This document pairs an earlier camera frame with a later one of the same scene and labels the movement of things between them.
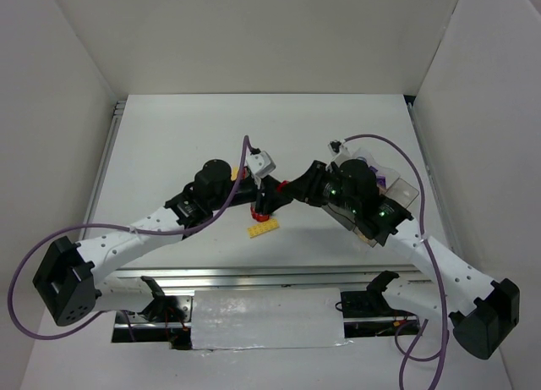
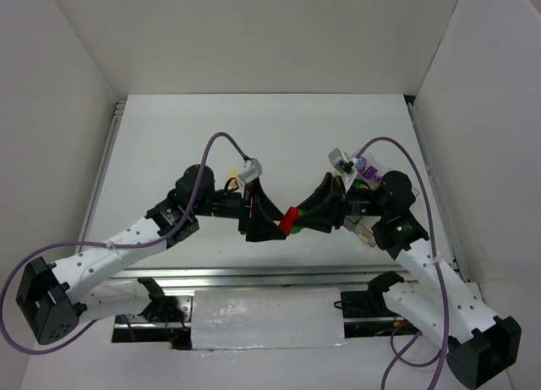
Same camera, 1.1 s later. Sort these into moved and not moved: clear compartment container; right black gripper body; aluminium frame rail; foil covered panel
Moved: right black gripper body
Not moved: clear compartment container; aluminium frame rail; foil covered panel
